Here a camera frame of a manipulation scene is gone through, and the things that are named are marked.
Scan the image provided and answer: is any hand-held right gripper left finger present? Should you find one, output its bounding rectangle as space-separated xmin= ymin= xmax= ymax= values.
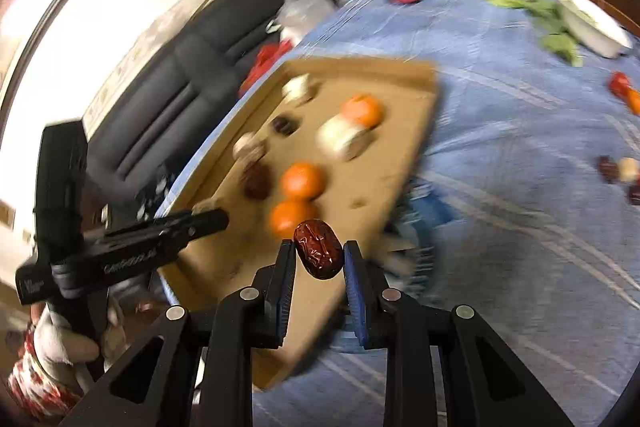
xmin=60 ymin=239 xmax=298 ymax=427

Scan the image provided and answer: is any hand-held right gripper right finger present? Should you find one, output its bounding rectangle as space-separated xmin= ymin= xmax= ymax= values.
xmin=342 ymin=240 xmax=576 ymax=427

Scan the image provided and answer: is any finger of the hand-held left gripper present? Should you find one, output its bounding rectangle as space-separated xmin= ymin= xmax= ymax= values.
xmin=115 ymin=208 xmax=231 ymax=254

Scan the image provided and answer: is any large red date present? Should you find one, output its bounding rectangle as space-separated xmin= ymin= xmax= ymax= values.
xmin=293 ymin=219 xmax=345 ymax=281

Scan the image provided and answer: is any dark round fruit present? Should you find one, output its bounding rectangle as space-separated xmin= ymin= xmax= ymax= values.
xmin=270 ymin=114 xmax=301 ymax=138

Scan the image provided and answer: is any cardboard box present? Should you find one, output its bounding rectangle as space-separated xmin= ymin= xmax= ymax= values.
xmin=157 ymin=57 xmax=441 ymax=390

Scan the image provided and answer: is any person's left hand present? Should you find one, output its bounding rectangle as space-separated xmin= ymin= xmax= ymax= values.
xmin=32 ymin=304 xmax=101 ymax=375

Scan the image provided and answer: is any red plastic bag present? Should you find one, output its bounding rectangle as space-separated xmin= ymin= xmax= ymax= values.
xmin=239 ymin=42 xmax=293 ymax=98

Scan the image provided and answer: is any black sofa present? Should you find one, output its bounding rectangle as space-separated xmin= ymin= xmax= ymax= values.
xmin=82 ymin=0 xmax=373 ymax=208

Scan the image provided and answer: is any red patterned clothing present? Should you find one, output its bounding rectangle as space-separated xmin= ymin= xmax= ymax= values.
xmin=7 ymin=322 xmax=86 ymax=423

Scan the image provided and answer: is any crumpled clear plastic bag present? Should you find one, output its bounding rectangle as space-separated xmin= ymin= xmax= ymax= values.
xmin=267 ymin=0 xmax=336 ymax=42

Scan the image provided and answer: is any red tomato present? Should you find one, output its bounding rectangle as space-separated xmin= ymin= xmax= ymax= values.
xmin=609 ymin=72 xmax=632 ymax=100

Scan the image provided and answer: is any green bok choy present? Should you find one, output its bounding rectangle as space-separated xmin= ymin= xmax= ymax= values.
xmin=482 ymin=0 xmax=583 ymax=68

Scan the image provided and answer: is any white bowl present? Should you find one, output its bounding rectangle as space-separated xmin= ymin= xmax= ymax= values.
xmin=552 ymin=0 xmax=635 ymax=58

